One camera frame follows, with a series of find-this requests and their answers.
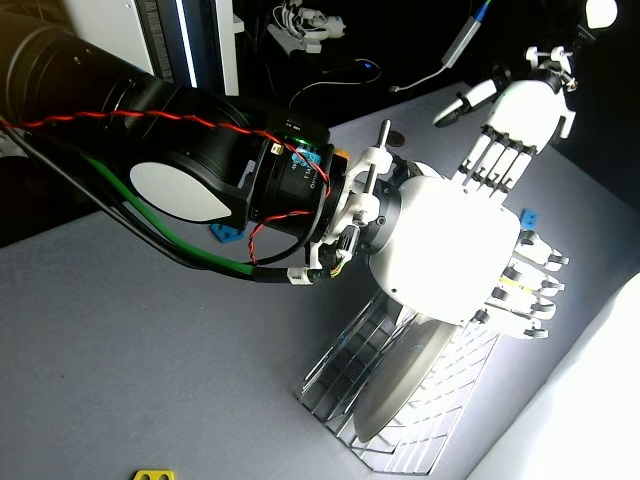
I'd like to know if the black device with blue light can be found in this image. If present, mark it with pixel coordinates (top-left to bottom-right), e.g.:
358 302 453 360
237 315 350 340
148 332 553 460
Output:
319 57 382 86

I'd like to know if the silver wire dish rack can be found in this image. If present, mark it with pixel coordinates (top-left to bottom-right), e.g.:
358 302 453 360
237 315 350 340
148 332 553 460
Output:
294 289 501 474

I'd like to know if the grey tablecloth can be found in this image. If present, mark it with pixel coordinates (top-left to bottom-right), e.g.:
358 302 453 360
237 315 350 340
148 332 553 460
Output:
0 82 640 480

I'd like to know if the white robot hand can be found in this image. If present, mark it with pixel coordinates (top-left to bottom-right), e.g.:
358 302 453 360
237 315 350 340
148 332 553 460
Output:
368 173 571 342
432 74 569 197

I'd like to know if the white plate with dark rim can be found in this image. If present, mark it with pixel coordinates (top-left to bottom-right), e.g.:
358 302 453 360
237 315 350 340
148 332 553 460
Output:
349 299 419 401
352 319 456 444

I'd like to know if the blue pentagon block with holes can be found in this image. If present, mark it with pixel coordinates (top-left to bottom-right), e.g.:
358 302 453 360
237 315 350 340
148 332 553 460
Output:
208 223 246 245

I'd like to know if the white cabinet with light strip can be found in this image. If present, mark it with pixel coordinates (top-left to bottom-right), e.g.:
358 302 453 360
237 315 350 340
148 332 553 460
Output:
64 0 246 96

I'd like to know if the white adapter cable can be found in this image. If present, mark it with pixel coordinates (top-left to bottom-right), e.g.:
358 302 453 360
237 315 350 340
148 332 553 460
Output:
389 64 449 93

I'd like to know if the spare white robot hand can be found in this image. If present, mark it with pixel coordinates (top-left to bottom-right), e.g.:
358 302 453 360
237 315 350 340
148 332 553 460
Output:
267 0 347 55

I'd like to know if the grey adapter with blue plug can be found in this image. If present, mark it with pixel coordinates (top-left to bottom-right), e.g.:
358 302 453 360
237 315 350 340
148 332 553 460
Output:
442 0 489 69

